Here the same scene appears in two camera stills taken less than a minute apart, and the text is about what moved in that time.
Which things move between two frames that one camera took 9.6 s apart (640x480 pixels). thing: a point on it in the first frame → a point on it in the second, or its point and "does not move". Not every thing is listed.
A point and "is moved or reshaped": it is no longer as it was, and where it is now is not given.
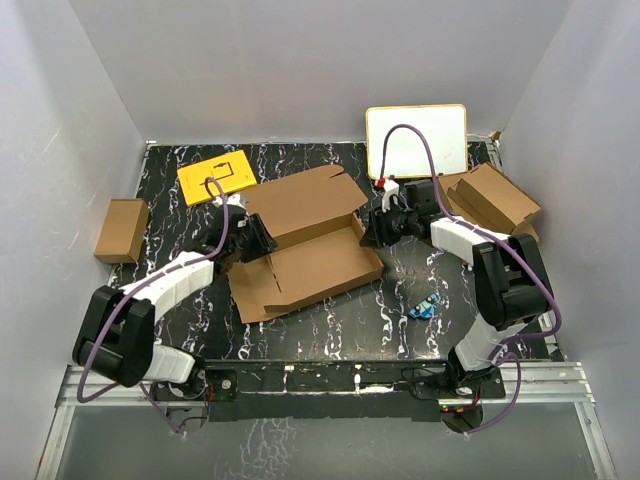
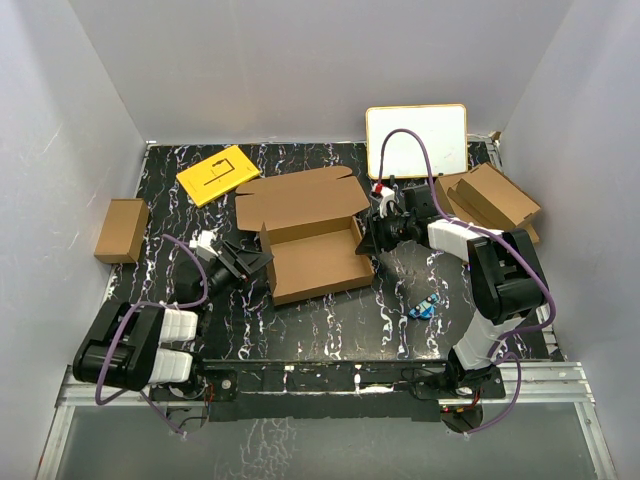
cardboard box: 484,194 does not move
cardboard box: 122,231 does not move
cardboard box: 320,244 is moved or reshaped
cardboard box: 525,228 does not move
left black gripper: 264,244 → 247,261
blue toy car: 425,309 does not move
